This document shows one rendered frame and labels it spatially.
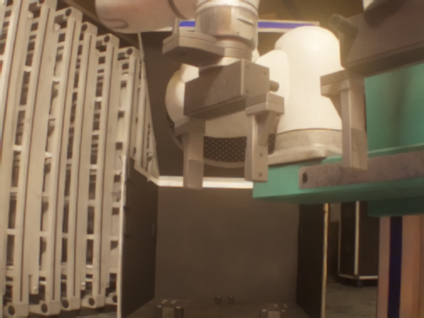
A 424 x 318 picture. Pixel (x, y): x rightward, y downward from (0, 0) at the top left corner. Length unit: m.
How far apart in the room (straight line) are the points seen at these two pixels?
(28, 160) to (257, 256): 1.55
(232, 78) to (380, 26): 0.23
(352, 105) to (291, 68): 0.41
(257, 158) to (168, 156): 2.57
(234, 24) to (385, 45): 0.25
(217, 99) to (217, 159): 2.57
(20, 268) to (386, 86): 2.35
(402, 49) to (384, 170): 0.30
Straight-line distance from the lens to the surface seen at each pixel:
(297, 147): 0.86
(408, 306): 0.94
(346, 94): 0.50
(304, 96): 0.87
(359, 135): 0.49
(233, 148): 3.13
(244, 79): 0.61
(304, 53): 0.90
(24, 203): 2.87
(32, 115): 2.95
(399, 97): 0.93
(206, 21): 0.67
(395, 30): 0.47
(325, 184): 0.80
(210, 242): 3.19
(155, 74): 2.76
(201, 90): 0.67
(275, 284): 3.21
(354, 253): 6.04
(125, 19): 0.79
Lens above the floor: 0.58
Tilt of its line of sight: 9 degrees up
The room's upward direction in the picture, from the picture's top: 2 degrees clockwise
